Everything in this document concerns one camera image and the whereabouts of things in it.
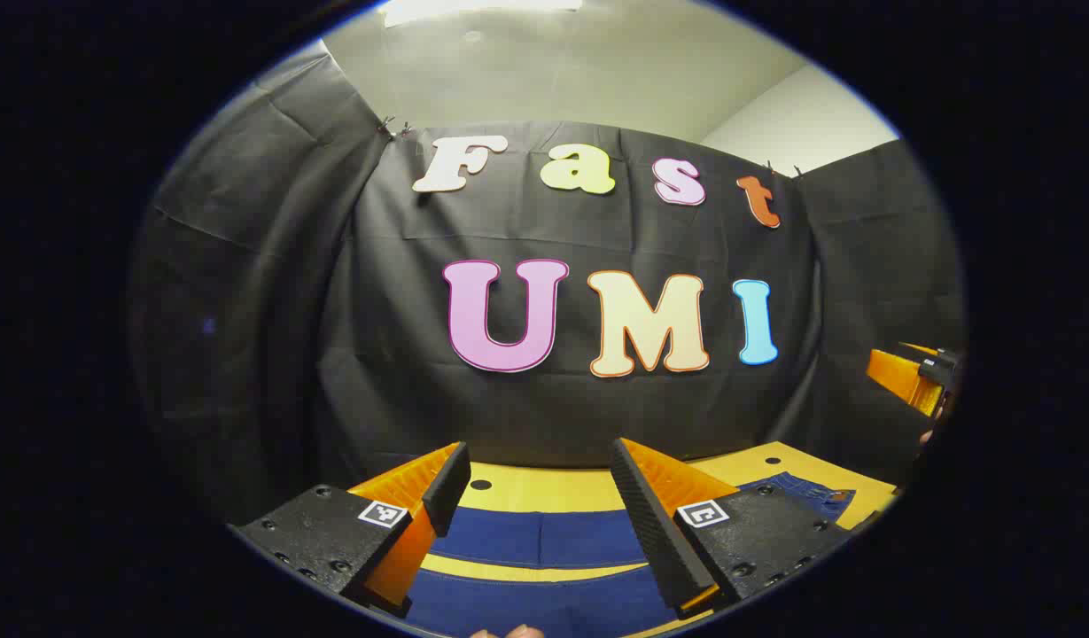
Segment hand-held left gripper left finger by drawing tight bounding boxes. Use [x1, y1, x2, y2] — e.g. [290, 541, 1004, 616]
[234, 441, 472, 619]

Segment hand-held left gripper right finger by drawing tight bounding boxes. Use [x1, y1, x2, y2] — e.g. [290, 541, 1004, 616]
[610, 437, 852, 621]

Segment blue denim jeans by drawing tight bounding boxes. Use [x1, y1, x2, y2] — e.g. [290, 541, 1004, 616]
[402, 472, 857, 638]

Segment black backdrop cloth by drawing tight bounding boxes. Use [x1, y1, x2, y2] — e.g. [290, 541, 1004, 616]
[128, 40, 966, 524]

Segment ceiling light panel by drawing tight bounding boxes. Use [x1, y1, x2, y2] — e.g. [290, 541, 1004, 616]
[380, 0, 585, 27]

